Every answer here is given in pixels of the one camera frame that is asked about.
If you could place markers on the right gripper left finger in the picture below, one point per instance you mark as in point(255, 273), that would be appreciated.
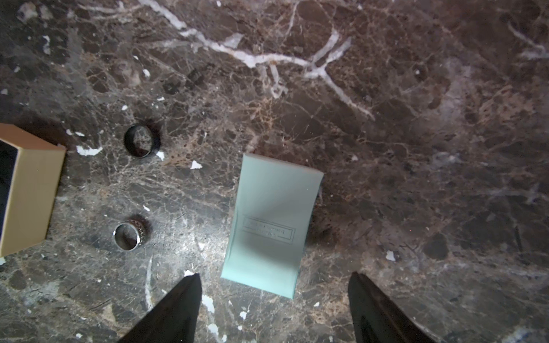
point(174, 318)

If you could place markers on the tan box base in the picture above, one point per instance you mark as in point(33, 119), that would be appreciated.
point(30, 175)

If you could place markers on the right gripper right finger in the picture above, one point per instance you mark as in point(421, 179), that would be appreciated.
point(376, 318)

